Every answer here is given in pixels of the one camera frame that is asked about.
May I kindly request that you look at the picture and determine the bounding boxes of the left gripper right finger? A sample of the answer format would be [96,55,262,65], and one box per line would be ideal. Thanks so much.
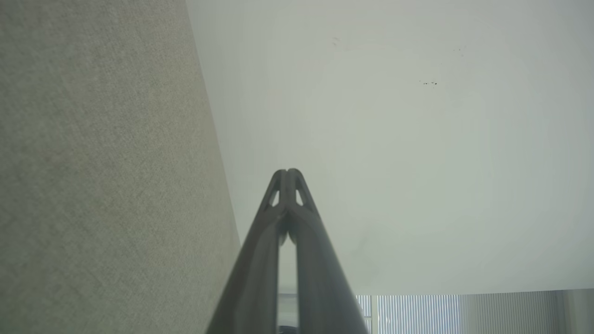
[288,168,370,334]

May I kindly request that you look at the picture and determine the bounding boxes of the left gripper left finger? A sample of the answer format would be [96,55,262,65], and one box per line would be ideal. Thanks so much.
[206,169,289,334]

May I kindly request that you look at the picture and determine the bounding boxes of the white vertical window blinds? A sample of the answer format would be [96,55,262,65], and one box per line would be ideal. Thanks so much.
[355,289,594,334]

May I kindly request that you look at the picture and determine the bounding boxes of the grey fabric sofa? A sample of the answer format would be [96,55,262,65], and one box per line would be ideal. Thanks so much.
[0,0,243,334]

